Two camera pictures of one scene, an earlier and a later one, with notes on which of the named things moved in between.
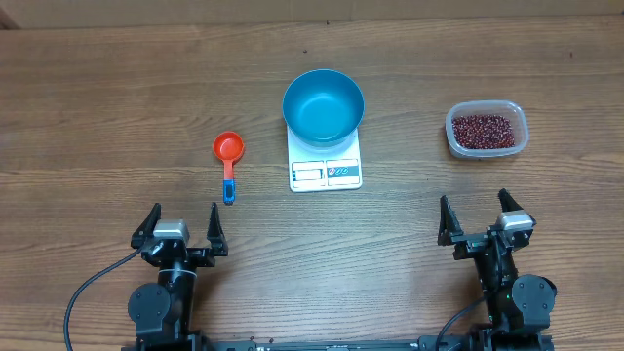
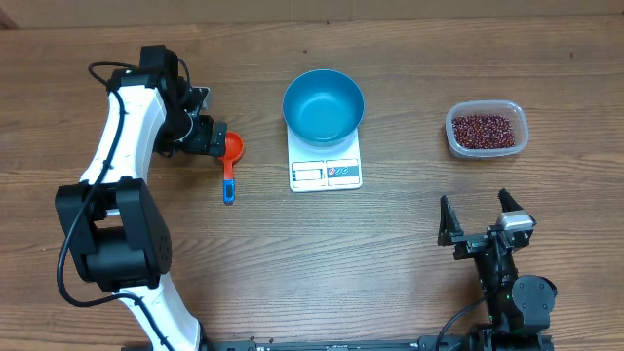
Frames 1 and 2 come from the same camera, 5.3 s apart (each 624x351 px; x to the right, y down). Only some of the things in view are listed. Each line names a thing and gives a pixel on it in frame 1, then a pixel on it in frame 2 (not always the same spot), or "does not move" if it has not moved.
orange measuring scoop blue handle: [228, 146] does not move
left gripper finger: [215, 234] → [217, 146]
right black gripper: [470, 243] does not move
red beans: [483, 132] does not move
